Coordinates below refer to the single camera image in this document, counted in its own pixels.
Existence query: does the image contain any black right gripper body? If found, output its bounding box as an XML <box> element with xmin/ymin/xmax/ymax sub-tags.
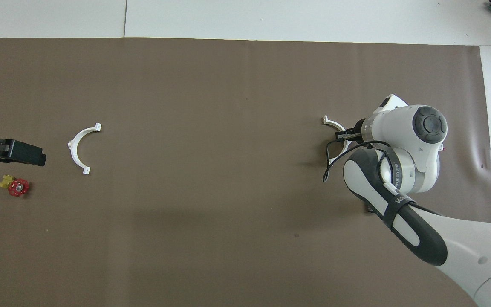
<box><xmin>353</xmin><ymin>119</ymin><xmax>366</xmax><ymax>143</ymax></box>

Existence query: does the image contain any white half-ring pipe clamp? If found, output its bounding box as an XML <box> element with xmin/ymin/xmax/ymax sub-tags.
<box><xmin>67</xmin><ymin>123</ymin><xmax>102</xmax><ymax>175</ymax></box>
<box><xmin>323</xmin><ymin>115</ymin><xmax>352</xmax><ymax>156</ymax></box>

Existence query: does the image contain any red and yellow valve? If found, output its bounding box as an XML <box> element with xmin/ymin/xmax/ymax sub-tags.
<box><xmin>0</xmin><ymin>174</ymin><xmax>31</xmax><ymax>197</ymax></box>

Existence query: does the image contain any brown paper table mat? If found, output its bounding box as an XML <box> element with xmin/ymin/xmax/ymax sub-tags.
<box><xmin>0</xmin><ymin>38</ymin><xmax>491</xmax><ymax>307</ymax></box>

